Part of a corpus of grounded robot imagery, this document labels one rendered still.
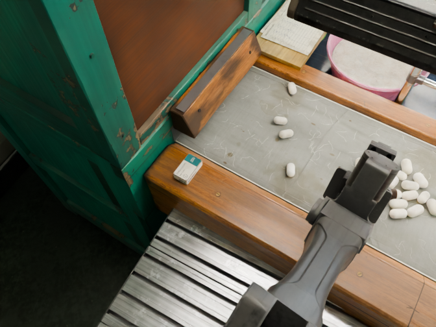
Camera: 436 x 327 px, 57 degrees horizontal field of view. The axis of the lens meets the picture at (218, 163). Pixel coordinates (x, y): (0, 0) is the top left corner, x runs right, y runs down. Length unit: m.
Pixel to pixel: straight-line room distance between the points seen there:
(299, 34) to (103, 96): 0.62
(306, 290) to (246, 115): 0.61
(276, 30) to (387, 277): 0.66
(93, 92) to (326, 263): 0.41
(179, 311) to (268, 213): 0.27
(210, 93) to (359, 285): 0.49
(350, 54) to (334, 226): 0.70
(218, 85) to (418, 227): 0.51
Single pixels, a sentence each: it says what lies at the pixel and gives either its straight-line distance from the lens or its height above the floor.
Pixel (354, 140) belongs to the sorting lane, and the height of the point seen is 0.74.
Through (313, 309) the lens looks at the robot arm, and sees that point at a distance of 0.44.
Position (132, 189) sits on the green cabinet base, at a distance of 0.89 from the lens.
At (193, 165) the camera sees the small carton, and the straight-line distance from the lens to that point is 0.86.
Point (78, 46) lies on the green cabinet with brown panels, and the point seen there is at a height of 1.15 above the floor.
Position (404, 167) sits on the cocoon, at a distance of 0.96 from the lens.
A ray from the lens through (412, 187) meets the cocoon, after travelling 0.95.
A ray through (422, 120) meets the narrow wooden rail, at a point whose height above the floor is 0.76.
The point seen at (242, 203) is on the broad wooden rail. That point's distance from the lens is 0.84.
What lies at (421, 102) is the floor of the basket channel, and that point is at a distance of 1.20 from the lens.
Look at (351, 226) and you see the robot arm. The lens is 0.57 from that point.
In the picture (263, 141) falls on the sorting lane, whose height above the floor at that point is 0.74.
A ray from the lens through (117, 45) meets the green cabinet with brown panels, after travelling 0.67.
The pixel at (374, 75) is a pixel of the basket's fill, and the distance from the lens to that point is 1.14.
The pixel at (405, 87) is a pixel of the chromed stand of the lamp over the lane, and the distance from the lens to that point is 1.02.
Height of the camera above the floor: 1.53
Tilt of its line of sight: 60 degrees down
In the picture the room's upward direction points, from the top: 3 degrees counter-clockwise
